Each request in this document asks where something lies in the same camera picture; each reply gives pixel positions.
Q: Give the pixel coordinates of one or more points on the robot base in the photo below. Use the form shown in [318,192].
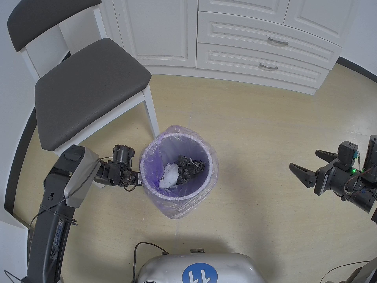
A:
[165,270]

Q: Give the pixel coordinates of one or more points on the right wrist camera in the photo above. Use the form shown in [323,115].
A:
[347,155]

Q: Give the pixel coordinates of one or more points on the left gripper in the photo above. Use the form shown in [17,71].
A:
[136,179]

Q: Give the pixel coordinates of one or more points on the black plastic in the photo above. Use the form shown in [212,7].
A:
[188,169]

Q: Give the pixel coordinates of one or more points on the white trash bin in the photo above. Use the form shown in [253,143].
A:
[176,195]

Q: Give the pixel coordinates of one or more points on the purple plastic bag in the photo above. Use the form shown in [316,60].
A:
[176,208]

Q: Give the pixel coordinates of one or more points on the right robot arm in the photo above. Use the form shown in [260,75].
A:
[369,169]

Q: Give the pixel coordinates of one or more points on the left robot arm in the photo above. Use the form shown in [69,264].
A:
[59,205]

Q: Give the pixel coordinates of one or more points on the white chair grey cushions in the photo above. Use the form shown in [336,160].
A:
[88,99]

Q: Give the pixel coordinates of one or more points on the white wardrobe with drawers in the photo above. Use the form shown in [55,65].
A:
[235,25]

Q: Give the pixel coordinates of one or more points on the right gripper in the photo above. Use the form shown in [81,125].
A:
[332,180]

